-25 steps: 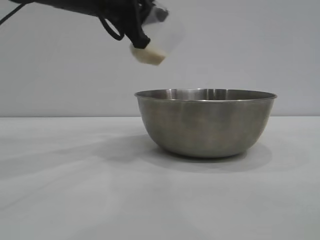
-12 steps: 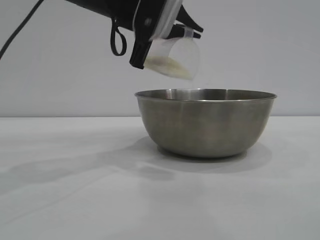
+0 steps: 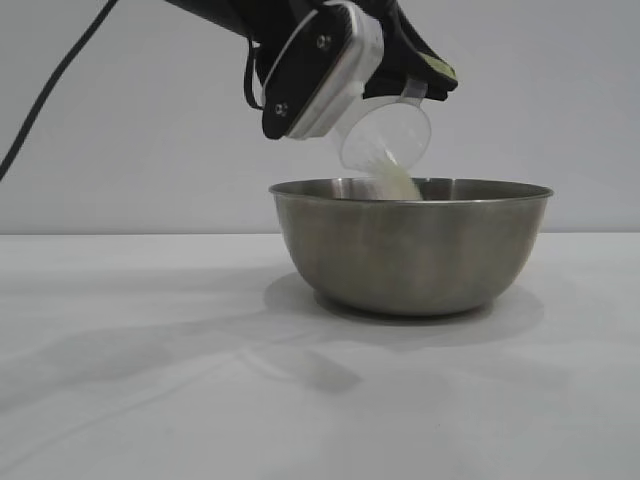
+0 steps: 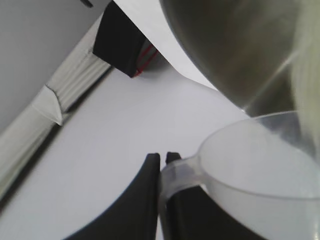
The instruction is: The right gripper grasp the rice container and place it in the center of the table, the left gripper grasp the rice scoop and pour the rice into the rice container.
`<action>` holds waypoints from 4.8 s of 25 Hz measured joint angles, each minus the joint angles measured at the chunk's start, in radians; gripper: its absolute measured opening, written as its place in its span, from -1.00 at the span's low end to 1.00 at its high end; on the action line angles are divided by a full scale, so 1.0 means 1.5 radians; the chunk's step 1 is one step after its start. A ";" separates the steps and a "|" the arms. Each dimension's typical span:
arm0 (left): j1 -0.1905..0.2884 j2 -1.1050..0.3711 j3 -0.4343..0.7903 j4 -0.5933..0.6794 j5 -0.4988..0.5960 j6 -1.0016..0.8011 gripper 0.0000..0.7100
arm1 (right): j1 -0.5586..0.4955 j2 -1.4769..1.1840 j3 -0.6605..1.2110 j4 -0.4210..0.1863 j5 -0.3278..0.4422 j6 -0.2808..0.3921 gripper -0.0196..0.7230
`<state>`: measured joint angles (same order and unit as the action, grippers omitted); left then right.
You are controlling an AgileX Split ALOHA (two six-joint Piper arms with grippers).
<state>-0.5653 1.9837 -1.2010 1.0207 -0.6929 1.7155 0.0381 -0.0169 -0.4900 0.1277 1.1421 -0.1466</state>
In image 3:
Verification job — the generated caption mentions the thin left camera cable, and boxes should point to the thin left camera cable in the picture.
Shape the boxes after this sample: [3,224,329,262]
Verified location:
[243,42,266,110]

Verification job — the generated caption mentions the white rice grains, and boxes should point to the white rice grains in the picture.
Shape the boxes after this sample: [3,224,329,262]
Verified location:
[349,149,422,202]

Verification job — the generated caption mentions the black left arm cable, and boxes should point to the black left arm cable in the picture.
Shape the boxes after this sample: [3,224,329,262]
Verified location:
[0,0,120,182]

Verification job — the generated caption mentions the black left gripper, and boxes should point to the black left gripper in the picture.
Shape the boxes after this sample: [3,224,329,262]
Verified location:
[359,0,460,101]

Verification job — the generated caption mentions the translucent plastic measuring cup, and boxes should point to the translucent plastic measuring cup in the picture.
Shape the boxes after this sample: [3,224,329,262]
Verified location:
[339,79,432,174]

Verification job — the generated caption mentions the stainless steel mixing bowl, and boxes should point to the stainless steel mixing bowl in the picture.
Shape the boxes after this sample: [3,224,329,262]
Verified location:
[268,177,555,317]

